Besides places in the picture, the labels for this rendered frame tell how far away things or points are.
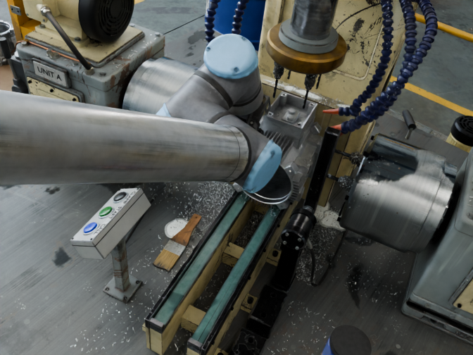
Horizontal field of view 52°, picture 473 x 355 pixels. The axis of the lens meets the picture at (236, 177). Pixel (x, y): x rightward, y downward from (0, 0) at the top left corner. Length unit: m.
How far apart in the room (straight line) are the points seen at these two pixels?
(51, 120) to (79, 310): 0.81
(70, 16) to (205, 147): 0.77
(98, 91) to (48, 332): 0.58
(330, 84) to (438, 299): 0.61
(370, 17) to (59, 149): 0.95
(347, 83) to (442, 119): 2.23
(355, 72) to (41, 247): 0.94
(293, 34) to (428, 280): 0.64
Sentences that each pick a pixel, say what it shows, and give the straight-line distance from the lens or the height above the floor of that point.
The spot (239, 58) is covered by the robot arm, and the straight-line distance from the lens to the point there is 0.85.
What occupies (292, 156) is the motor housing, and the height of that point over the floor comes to 1.08.
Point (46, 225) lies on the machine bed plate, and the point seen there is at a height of 0.80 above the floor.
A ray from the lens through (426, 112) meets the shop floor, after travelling 3.55.
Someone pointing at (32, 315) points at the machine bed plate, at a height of 0.80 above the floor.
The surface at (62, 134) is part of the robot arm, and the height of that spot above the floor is 1.55.
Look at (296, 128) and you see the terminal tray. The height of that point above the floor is 1.14.
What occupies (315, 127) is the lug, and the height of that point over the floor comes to 1.09.
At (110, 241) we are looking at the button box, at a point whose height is 1.06.
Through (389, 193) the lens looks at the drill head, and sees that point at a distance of 1.11.
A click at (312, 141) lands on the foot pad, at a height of 1.08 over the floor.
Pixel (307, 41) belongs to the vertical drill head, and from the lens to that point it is 1.06.
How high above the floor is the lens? 1.85
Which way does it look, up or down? 44 degrees down
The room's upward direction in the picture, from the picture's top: 8 degrees clockwise
